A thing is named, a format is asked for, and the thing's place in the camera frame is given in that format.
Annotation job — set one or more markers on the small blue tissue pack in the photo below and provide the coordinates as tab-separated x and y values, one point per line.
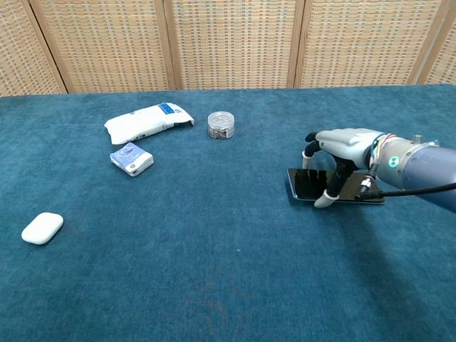
131	163

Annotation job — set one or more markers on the black smartphone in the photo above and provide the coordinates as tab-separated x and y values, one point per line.
306	183

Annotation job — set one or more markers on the blue table cloth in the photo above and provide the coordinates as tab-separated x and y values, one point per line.
178	231

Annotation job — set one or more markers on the clear round jar of clips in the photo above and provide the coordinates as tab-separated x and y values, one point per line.
221	125

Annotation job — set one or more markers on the woven rattan folding screen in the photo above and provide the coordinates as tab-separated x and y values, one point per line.
228	42

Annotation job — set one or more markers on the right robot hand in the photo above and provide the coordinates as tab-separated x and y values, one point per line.
345	144

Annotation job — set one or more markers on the white wet wipes pack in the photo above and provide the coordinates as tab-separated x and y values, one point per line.
142	123

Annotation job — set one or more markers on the white earbuds case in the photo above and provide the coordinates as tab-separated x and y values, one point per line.
42	228

